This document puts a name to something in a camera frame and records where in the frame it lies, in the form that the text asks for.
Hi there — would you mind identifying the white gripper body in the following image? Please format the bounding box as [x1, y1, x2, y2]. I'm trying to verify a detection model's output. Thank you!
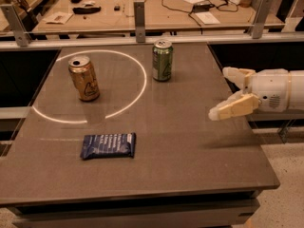
[243, 68, 290, 112]

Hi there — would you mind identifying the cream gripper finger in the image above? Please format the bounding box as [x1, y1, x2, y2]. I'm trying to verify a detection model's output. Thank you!
[208, 91, 259, 121]
[222, 66, 256, 89]

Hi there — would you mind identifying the green soda can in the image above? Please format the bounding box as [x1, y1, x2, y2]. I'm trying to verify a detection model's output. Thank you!
[152, 39, 173, 82]

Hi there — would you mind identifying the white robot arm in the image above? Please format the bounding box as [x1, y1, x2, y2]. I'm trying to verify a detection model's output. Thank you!
[208, 67, 304, 121]

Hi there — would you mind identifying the gold soda can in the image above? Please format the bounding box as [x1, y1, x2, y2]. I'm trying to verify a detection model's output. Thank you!
[68, 55, 100, 102]

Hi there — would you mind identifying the white paper sheet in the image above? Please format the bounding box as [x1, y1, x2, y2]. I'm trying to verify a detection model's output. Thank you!
[196, 11, 219, 25]

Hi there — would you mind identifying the black power adapter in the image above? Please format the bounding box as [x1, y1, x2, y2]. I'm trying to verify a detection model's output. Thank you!
[192, 3, 214, 12]

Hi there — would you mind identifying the wooden background desk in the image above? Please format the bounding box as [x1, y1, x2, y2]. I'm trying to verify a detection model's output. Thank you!
[30, 0, 285, 36]

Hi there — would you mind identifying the blue snack packet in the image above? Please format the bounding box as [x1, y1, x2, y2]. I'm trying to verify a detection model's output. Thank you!
[80, 133, 136, 160]

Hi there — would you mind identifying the black tool on desk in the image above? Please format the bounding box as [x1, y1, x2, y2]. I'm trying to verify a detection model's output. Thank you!
[72, 7, 102, 14]

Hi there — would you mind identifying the white paper card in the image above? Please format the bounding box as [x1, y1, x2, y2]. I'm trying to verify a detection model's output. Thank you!
[44, 11, 73, 25]

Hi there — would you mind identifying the right metal bracket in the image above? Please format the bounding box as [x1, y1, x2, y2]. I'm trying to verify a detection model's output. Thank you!
[248, 0, 273, 39]

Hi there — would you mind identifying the metal bracket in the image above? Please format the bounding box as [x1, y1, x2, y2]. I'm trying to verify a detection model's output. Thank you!
[0, 4, 31, 47]
[248, 0, 273, 39]
[133, 1, 145, 43]

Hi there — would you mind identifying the middle metal bracket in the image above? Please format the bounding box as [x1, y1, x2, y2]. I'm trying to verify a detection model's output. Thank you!
[133, 1, 145, 43]

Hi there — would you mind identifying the metal rail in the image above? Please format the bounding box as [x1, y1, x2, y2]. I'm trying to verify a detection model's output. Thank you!
[0, 32, 304, 51]

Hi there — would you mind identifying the left metal bracket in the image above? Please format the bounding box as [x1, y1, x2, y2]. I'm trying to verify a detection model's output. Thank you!
[0, 4, 31, 47]

